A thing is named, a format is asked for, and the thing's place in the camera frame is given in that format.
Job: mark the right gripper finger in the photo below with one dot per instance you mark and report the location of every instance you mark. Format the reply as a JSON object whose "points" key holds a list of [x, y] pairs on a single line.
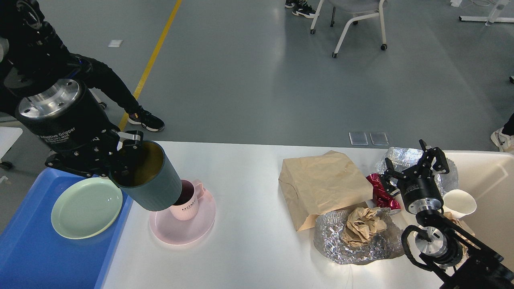
{"points": [[389, 174], [433, 161]]}

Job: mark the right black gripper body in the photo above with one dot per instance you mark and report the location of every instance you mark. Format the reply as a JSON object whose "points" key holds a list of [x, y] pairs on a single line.
{"points": [[419, 193]]}

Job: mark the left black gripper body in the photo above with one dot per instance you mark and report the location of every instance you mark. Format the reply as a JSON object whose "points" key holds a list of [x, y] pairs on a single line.
{"points": [[66, 117]]}

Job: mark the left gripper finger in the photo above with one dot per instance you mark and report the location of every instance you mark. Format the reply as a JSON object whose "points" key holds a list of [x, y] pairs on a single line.
{"points": [[129, 145], [82, 164]]}

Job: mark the dark teal cup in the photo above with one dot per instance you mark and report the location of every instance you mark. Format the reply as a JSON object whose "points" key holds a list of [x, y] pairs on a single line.
{"points": [[152, 182]]}

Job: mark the pink HOME mug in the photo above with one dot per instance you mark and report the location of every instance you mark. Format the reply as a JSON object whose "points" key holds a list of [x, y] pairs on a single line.
{"points": [[186, 207]]}

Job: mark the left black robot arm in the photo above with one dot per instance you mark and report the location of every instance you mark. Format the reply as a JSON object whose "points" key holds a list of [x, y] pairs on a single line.
{"points": [[37, 56]]}

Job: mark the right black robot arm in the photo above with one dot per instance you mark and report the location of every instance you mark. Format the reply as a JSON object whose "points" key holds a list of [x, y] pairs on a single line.
{"points": [[437, 244]]}

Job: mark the crushed red can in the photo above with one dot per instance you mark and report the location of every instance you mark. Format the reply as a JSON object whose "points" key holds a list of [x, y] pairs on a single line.
{"points": [[381, 198]]}

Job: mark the black sneaker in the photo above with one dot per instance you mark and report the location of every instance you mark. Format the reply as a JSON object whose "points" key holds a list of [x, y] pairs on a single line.
{"points": [[146, 119]]}

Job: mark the back crumpled foil container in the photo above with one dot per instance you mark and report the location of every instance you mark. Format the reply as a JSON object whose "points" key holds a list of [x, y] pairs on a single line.
{"points": [[403, 158]]}

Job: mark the crumpled brown paper scrap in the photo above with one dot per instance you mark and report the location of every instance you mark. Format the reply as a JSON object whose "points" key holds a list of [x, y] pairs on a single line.
{"points": [[462, 225]]}

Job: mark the crumpled brown paper ball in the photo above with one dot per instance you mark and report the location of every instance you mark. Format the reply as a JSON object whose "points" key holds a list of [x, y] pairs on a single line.
{"points": [[361, 226]]}

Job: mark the white paper cup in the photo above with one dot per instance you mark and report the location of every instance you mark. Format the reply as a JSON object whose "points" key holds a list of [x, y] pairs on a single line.
{"points": [[459, 203]]}

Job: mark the light green plate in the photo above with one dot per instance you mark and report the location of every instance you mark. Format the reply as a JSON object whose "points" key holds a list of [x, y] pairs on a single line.
{"points": [[86, 208]]}

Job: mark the white plastic bin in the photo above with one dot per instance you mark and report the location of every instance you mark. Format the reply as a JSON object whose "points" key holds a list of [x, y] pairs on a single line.
{"points": [[489, 178]]}

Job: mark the right floor socket cover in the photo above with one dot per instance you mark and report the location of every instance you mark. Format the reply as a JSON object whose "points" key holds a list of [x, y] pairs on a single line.
{"points": [[379, 138]]}

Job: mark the floor socket cover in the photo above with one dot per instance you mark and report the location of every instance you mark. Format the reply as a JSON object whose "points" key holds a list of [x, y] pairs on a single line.
{"points": [[358, 138], [379, 138]]}

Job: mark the white side table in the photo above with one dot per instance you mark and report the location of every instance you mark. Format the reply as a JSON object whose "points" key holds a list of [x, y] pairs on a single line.
{"points": [[8, 136]]}

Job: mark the left floor socket cover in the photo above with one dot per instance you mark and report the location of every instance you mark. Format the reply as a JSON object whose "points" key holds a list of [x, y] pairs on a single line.
{"points": [[358, 138]]}

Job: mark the seated person in black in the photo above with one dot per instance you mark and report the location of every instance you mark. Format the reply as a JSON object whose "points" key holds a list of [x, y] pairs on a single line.
{"points": [[94, 74]]}

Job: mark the white sneaker at right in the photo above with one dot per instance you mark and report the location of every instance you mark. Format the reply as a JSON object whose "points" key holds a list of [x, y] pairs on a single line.
{"points": [[505, 143]]}

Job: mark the front crumpled foil tray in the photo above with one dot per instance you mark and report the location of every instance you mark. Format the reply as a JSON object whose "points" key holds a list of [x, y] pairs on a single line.
{"points": [[328, 241]]}

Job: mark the brown paper bag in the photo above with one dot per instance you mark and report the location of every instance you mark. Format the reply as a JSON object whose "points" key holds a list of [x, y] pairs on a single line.
{"points": [[315, 185]]}

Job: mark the pink plate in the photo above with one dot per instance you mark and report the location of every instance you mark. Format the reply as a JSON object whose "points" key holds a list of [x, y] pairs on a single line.
{"points": [[172, 231]]}

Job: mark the white stand base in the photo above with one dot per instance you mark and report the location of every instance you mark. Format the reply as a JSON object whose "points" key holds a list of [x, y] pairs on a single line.
{"points": [[493, 16]]}

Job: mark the black sneakers at top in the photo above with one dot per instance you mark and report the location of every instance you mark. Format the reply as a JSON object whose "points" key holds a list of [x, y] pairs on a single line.
{"points": [[301, 8]]}

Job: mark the white frame office chair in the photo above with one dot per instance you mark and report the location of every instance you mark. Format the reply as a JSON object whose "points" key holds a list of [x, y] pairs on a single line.
{"points": [[360, 10]]}

